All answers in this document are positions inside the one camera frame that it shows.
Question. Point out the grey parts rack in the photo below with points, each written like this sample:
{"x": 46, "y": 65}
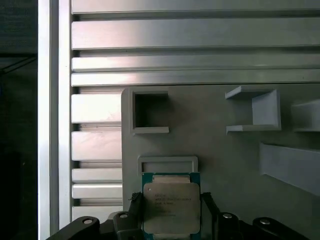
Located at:
{"x": 205, "y": 140}

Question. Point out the silver CPU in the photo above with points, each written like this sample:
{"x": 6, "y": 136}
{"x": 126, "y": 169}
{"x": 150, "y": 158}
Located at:
{"x": 170, "y": 200}

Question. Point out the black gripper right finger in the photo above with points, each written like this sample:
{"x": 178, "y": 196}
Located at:
{"x": 210, "y": 220}

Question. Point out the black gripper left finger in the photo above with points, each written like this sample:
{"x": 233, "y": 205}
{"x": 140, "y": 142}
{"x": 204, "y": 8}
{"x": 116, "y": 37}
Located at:
{"x": 136, "y": 220}

